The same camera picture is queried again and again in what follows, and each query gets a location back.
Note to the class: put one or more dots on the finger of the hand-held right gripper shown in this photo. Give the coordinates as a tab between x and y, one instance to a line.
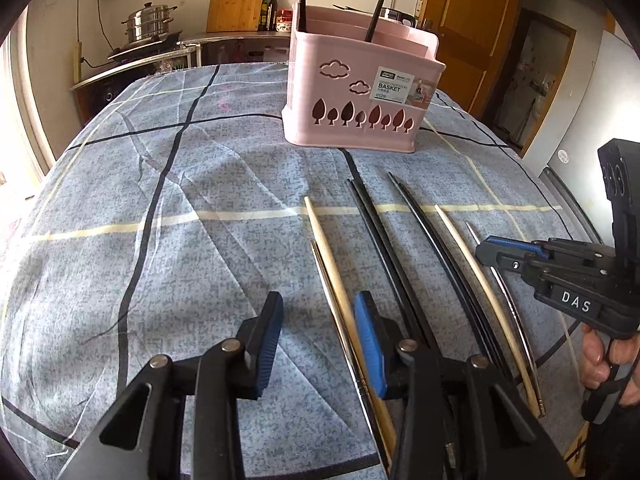
515	248
525	266

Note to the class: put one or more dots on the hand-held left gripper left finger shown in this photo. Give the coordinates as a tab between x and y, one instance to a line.
267	345

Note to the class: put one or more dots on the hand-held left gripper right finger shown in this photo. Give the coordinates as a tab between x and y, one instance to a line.
370	345

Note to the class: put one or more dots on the metal chopstick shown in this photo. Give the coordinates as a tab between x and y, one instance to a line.
332	310
517	320

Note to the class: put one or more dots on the wooden chopstick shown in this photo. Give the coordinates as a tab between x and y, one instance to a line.
482	280
325	250

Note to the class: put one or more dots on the pink plastic utensil basket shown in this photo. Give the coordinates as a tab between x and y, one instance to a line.
325	90

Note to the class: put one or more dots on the person's right hand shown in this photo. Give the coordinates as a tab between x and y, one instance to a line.
592	355

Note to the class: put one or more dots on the white refrigerator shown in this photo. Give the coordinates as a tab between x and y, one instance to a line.
590	110

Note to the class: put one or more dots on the wooden door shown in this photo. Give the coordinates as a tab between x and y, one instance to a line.
465	10

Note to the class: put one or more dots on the low steel shelf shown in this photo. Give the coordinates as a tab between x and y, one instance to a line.
100	85

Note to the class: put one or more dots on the steel kitchen table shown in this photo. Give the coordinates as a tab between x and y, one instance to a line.
225	37

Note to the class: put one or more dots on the induction cooker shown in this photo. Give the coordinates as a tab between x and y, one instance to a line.
145	49

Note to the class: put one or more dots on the red jar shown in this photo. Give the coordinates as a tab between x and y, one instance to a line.
284	20

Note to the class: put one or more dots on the olive oil bottle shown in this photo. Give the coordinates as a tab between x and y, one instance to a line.
263	12

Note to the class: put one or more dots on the beige power strip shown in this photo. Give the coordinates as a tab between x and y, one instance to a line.
77	60

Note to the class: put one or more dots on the wooden cutting board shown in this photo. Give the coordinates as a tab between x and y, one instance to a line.
235	2

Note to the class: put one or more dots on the steel steamer pot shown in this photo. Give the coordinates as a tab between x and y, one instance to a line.
147	22

